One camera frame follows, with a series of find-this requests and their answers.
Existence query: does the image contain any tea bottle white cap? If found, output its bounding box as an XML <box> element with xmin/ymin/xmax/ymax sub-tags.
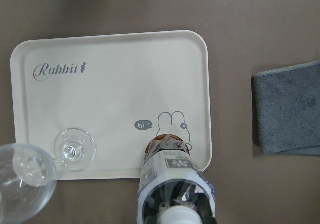
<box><xmin>137</xmin><ymin>134</ymin><xmax>217</xmax><ymax>223</ymax></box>

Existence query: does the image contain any cream rabbit print tray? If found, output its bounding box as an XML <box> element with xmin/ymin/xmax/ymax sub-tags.
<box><xmin>10</xmin><ymin>30</ymin><xmax>212</xmax><ymax>180</ymax></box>

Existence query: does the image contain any grey folded cloth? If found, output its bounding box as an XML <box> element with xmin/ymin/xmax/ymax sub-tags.
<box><xmin>252</xmin><ymin>60</ymin><xmax>320</xmax><ymax>156</ymax></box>

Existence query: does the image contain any clear wine glass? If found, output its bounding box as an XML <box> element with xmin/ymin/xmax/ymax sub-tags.
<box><xmin>0</xmin><ymin>128</ymin><xmax>97</xmax><ymax>223</ymax></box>

